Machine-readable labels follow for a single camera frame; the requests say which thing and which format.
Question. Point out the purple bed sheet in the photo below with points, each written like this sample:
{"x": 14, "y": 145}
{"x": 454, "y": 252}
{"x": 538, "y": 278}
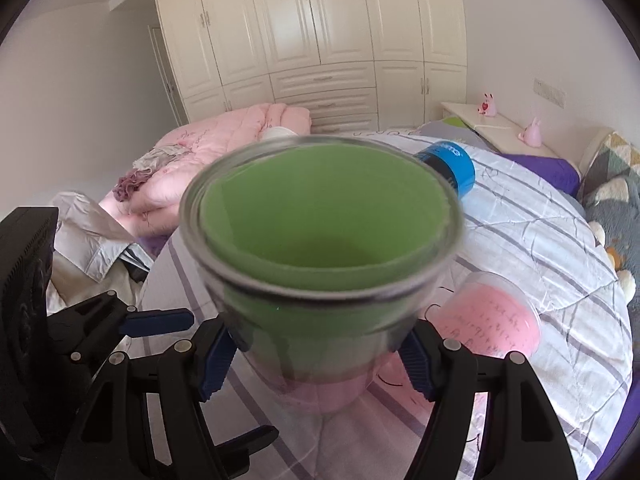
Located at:
{"x": 545, "y": 167}

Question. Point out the silver grey jacket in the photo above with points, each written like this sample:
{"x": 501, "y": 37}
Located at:
{"x": 85, "y": 230}

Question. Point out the white round object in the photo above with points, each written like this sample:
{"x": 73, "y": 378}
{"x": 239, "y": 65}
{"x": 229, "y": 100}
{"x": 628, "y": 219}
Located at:
{"x": 277, "y": 133}

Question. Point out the grey green cloth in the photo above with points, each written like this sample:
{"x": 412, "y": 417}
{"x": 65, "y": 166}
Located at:
{"x": 450, "y": 124}

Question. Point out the white bedside shelf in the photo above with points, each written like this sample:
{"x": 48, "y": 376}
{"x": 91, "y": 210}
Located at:
{"x": 480, "y": 117}

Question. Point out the mauve ruffled cloth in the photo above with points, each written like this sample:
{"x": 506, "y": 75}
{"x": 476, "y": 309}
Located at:
{"x": 132, "y": 182}

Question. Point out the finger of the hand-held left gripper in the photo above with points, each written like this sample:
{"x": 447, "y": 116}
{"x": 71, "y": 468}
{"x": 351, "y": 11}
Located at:
{"x": 160, "y": 321}
{"x": 250, "y": 441}

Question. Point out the grey floral cloth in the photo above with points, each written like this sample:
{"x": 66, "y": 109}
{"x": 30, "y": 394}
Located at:
{"x": 160, "y": 155}

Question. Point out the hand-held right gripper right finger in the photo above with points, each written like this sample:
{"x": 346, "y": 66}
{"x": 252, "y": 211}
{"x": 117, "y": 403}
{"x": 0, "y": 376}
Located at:
{"x": 417, "y": 365}

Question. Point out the pink quilt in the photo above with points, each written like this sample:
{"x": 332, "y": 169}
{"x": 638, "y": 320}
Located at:
{"x": 225, "y": 130}

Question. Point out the white door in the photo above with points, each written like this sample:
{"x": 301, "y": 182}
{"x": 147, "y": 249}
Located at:
{"x": 162, "y": 75}

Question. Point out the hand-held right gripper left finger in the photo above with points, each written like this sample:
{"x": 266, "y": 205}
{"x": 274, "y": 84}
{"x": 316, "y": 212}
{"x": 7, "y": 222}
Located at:
{"x": 216, "y": 367}

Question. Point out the pink toy figure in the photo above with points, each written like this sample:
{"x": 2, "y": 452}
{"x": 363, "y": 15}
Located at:
{"x": 486, "y": 105}
{"x": 531, "y": 132}

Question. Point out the grey plush blanket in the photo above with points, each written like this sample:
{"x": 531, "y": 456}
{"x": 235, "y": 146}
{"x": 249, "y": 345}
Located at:
{"x": 607, "y": 200}

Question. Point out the geometric patterned pillow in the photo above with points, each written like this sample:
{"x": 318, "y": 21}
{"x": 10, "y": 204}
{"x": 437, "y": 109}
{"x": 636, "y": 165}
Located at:
{"x": 614, "y": 152}

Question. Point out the clear cup with pink liner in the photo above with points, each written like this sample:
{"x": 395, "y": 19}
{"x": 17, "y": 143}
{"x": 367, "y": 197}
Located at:
{"x": 490, "y": 315}

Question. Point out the white wall outlet panel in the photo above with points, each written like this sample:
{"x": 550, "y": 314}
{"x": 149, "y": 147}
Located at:
{"x": 549, "y": 91}

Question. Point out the cream headboard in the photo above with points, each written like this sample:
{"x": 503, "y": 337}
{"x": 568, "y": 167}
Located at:
{"x": 595, "y": 147}

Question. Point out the blue label plastic bottle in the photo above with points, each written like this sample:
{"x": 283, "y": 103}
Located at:
{"x": 450, "y": 165}

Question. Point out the cream wardrobe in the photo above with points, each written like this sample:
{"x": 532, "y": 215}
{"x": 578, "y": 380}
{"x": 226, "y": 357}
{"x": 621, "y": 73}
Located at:
{"x": 300, "y": 35}

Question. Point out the clear cup with green liner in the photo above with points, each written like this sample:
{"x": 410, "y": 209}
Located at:
{"x": 320, "y": 220}

